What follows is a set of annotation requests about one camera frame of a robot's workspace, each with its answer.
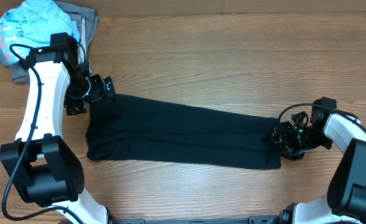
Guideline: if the black t-shirt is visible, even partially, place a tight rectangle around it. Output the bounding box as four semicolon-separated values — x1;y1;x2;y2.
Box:
86;95;281;169

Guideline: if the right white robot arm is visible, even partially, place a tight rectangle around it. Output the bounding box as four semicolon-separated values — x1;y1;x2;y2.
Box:
265;97;366;223

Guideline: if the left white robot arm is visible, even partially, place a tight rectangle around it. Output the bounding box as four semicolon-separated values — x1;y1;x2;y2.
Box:
0;32;116;223

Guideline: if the folded grey garment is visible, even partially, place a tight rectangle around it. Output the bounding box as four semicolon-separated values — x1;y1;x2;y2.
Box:
10;1;100;83

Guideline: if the light blue printed t-shirt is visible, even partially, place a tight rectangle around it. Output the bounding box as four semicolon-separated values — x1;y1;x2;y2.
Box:
0;0;80;66

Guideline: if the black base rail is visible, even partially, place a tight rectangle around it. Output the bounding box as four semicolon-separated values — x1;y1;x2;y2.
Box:
112;215;279;224

